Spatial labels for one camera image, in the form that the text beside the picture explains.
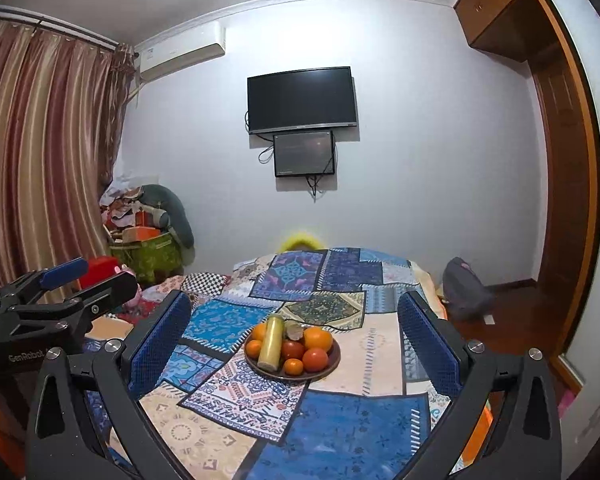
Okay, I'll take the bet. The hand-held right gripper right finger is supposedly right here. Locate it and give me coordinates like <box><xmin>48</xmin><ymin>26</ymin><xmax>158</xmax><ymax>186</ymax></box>
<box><xmin>390</xmin><ymin>290</ymin><xmax>563</xmax><ymax>480</ymax></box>

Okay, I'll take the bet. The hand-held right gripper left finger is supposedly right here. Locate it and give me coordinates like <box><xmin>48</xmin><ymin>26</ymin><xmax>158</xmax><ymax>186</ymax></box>
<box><xmin>25</xmin><ymin>288</ymin><xmax>196</xmax><ymax>480</ymax></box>

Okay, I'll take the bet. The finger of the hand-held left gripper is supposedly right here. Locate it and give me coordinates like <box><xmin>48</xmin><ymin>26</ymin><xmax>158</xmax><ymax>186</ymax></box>
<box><xmin>17</xmin><ymin>269</ymin><xmax>139</xmax><ymax>342</ymax></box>
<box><xmin>0</xmin><ymin>257</ymin><xmax>89</xmax><ymax>307</ymax></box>

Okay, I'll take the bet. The dark brown plate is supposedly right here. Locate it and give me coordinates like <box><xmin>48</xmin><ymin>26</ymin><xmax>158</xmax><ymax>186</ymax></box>
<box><xmin>243</xmin><ymin>327</ymin><xmax>342</xmax><ymax>381</ymax></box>

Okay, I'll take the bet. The yellow banana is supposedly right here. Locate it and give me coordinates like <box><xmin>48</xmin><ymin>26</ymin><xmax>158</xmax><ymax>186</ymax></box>
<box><xmin>258</xmin><ymin>315</ymin><xmax>286</xmax><ymax>372</ymax></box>

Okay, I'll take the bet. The red grey box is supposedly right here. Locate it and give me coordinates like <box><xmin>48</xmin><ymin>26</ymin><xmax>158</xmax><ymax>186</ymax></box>
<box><xmin>77</xmin><ymin>256</ymin><xmax>124</xmax><ymax>291</ymax></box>

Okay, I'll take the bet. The cardboard box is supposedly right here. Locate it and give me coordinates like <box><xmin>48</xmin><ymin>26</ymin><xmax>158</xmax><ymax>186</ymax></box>
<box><xmin>85</xmin><ymin>317</ymin><xmax>133</xmax><ymax>343</ymax></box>

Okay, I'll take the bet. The orange box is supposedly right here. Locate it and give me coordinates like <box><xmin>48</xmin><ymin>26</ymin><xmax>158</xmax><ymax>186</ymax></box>
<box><xmin>124</xmin><ymin>227</ymin><xmax>160</xmax><ymax>244</ymax></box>

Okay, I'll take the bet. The grey backpack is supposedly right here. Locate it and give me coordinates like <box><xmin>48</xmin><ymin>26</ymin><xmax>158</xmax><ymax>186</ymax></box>
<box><xmin>441</xmin><ymin>257</ymin><xmax>497</xmax><ymax>322</ymax></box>

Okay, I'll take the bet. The blue patchwork blanket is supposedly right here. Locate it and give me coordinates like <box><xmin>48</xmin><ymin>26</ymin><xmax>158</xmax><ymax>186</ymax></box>
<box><xmin>82</xmin><ymin>246</ymin><xmax>481</xmax><ymax>480</ymax></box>

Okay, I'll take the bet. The orange blanket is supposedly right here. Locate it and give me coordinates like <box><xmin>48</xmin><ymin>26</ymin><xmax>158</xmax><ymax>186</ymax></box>
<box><xmin>460</xmin><ymin>405</ymin><xmax>494</xmax><ymax>467</ymax></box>

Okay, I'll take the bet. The striped brown curtain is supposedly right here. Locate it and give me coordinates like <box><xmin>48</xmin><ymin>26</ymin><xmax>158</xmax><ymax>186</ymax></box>
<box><xmin>0</xmin><ymin>7</ymin><xmax>136</xmax><ymax>286</ymax></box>

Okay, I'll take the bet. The yellow fuzzy object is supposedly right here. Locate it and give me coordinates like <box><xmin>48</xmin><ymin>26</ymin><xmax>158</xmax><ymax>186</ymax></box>
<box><xmin>280</xmin><ymin>230</ymin><xmax>321</xmax><ymax>252</ymax></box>

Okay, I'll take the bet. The wooden wardrobe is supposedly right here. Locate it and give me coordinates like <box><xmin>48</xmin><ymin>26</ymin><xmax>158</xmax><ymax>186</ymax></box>
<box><xmin>452</xmin><ymin>0</ymin><xmax>600</xmax><ymax>361</ymax></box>

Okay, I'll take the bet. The small black monitor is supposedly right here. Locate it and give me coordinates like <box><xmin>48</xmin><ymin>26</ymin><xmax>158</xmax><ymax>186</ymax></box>
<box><xmin>273</xmin><ymin>130</ymin><xmax>336</xmax><ymax>178</ymax></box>

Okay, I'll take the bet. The white air conditioner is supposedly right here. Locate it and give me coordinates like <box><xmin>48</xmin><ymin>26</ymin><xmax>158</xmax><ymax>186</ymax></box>
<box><xmin>139</xmin><ymin>26</ymin><xmax>227</xmax><ymax>82</ymax></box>

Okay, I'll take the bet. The black monitor cable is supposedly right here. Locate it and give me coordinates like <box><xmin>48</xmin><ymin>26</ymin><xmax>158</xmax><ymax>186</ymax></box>
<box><xmin>305</xmin><ymin>174</ymin><xmax>326</xmax><ymax>202</ymax></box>

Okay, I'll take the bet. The black wall television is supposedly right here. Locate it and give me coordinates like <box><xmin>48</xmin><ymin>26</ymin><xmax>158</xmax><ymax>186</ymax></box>
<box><xmin>247</xmin><ymin>66</ymin><xmax>358</xmax><ymax>135</ymax></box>

